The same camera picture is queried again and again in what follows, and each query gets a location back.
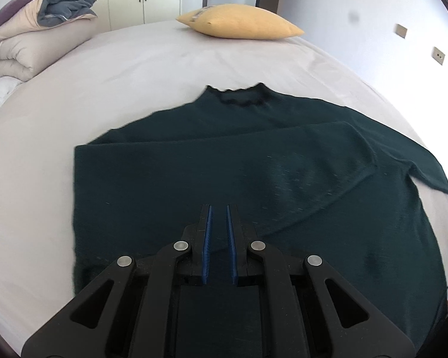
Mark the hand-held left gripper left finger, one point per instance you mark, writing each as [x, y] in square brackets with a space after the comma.
[207, 238]

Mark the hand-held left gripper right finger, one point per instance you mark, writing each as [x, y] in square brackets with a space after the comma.
[230, 238]

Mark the dark green sweater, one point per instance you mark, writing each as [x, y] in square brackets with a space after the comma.
[246, 149]

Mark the white bed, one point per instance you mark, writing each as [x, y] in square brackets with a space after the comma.
[97, 82]

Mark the yellow pillow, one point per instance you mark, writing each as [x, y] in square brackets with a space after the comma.
[239, 22]

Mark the folded beige duvet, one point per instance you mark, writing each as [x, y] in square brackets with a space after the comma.
[30, 41]

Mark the grey crumpled blanket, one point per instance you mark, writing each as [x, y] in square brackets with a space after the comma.
[67, 7]

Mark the purple pillow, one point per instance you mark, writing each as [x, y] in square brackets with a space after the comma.
[18, 2]

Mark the beige wall socket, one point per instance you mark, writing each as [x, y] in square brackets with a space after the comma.
[438, 56]
[401, 31]

